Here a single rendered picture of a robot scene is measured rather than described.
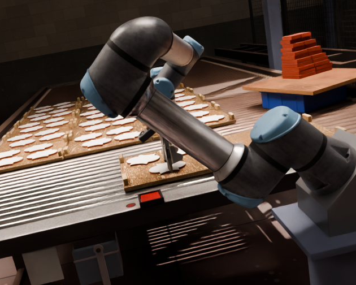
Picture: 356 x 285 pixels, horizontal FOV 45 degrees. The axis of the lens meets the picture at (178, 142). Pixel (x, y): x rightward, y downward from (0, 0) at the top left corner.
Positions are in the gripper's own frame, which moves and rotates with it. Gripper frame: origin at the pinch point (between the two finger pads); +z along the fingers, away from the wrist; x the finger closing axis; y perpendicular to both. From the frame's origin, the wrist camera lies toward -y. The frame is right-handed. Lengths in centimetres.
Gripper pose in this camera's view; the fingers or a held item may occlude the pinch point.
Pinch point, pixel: (167, 166)
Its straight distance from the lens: 155.4
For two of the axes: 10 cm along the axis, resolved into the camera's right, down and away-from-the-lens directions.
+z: 1.2, 9.6, 2.7
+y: 9.8, -1.6, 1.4
